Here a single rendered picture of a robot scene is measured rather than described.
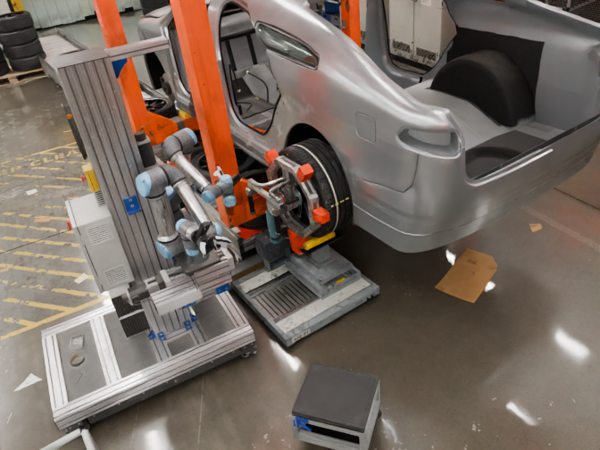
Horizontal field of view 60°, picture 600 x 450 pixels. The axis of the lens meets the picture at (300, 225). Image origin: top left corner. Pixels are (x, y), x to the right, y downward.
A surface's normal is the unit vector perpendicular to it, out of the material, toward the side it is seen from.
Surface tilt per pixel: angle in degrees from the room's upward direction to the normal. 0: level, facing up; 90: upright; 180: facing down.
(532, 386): 0
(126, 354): 0
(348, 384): 0
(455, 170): 88
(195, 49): 90
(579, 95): 90
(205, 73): 90
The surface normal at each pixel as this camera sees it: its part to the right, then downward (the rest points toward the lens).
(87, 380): -0.11, -0.82
